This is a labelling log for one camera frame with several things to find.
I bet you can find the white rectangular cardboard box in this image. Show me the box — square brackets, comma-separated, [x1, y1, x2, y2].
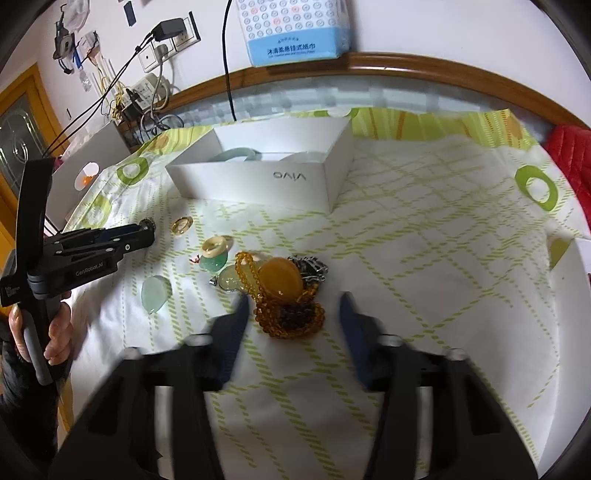
[165, 115, 355, 214]

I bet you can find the white box lid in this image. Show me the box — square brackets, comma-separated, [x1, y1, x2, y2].
[549, 235, 591, 333]

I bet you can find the green patterned sheet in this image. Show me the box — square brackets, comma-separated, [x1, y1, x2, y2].
[60, 107, 591, 480]

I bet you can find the red quilted jacket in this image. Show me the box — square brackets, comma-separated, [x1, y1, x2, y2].
[545, 124, 591, 217]

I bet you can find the wooden wall rail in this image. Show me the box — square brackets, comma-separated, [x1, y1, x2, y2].
[168, 52, 591, 139]

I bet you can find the pale round pendant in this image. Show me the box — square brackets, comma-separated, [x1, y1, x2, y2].
[210, 267, 245, 292]

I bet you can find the dark wall-hung clutter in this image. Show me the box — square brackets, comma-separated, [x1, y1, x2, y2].
[53, 9, 100, 75]

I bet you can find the person's left forearm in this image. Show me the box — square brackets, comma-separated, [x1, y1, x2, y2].
[0, 318, 63, 467]

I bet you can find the white carton with orange mark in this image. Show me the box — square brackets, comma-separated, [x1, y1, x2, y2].
[51, 121, 132, 232]

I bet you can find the thin black charger cable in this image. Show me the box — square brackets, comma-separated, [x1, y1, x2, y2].
[51, 39, 158, 160]
[44, 30, 160, 158]

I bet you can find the green jade pendant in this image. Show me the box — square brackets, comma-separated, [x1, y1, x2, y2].
[198, 253, 228, 274]

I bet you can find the pale green leaf pendant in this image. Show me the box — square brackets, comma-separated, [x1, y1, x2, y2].
[141, 275, 172, 315]

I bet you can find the white single wall socket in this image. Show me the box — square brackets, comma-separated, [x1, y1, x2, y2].
[139, 44, 171, 72]

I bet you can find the white power strip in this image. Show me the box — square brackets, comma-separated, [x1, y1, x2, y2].
[117, 74, 169, 109]

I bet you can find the amber oval pendant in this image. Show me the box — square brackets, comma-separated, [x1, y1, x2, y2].
[259, 258, 305, 303]

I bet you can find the wooden door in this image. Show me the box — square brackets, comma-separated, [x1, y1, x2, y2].
[0, 62, 65, 259]

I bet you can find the pale green jade bangle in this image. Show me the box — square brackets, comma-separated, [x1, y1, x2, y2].
[205, 147, 266, 162]

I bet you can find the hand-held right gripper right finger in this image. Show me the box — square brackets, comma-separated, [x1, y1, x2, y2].
[339, 291, 541, 480]

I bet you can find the amber bead necklace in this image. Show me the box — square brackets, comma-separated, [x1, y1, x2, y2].
[235, 250, 326, 339]

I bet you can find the cream jade donut ring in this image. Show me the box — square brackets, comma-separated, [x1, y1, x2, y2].
[201, 235, 235, 258]

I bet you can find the thick black cable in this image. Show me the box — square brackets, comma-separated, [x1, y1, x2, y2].
[222, 0, 241, 123]

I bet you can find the grey cable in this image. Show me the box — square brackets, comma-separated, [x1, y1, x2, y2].
[141, 60, 185, 139]

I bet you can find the person's left hand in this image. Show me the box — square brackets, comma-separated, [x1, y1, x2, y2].
[7, 295, 75, 370]

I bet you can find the blue patterned tissue pack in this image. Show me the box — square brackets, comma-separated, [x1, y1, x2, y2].
[235, 0, 352, 66]

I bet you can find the black charger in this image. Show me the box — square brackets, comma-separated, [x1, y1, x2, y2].
[152, 17, 185, 40]

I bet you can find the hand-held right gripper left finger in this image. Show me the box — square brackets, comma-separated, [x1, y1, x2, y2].
[48, 293, 252, 480]

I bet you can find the yellow wire bundle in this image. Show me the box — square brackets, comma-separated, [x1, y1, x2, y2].
[110, 85, 129, 117]

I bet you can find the white double wall socket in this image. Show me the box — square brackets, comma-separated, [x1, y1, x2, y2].
[159, 14, 201, 51]

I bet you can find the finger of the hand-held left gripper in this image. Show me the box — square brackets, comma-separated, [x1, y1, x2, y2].
[69, 223, 151, 242]
[45, 229, 156, 265]

